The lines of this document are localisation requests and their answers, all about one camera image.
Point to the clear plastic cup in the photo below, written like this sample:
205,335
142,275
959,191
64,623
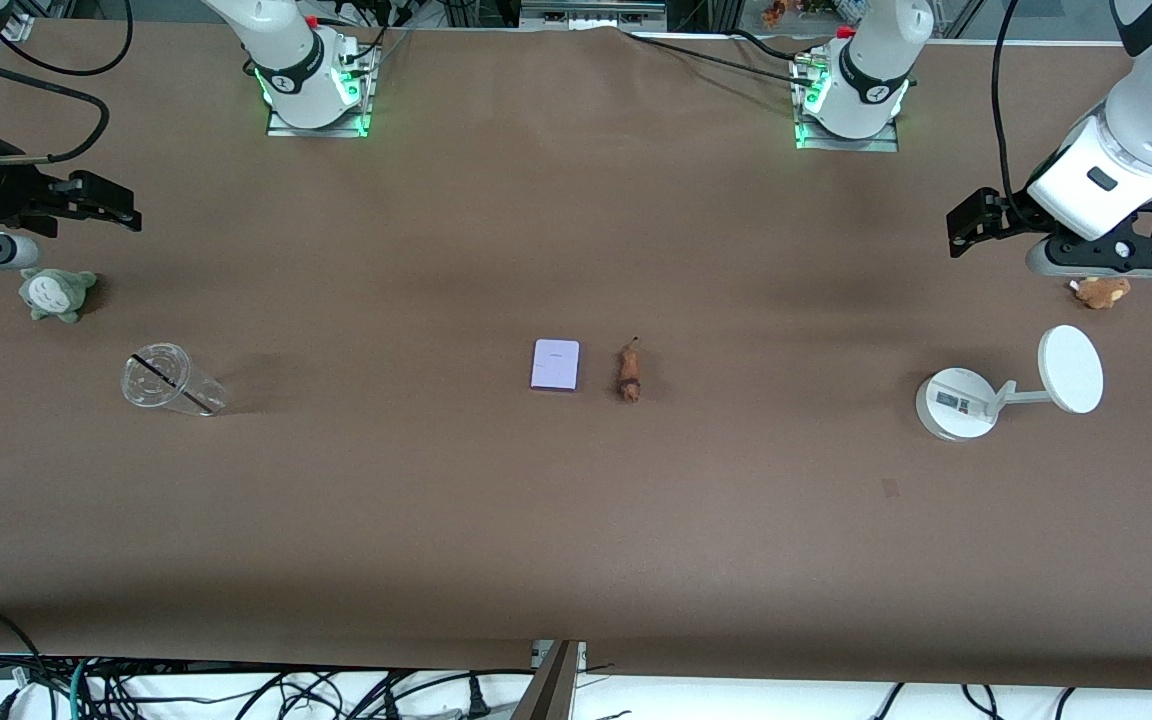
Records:
161,380

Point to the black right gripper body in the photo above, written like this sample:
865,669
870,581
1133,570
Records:
4,190

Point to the orange toy figure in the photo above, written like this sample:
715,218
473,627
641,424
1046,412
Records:
773,12

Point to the brown lion statue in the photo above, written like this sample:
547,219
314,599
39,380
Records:
629,375

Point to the green grey plush toy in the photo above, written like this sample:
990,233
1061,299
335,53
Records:
56,294

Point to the white round-base stand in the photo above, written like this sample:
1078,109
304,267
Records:
961,402

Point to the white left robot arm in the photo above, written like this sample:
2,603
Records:
1136,130

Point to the aluminium corner profile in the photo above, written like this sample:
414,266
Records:
21,28

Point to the black drinking straw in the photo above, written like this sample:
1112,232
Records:
176,385

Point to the aluminium frame bar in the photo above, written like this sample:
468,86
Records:
591,12

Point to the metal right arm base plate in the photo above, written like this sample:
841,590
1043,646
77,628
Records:
361,110

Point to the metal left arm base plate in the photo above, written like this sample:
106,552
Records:
886,142

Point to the black power plug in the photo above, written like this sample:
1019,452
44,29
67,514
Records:
478,700

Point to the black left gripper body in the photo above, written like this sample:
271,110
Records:
1012,213

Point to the wooden post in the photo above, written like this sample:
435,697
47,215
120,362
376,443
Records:
546,690

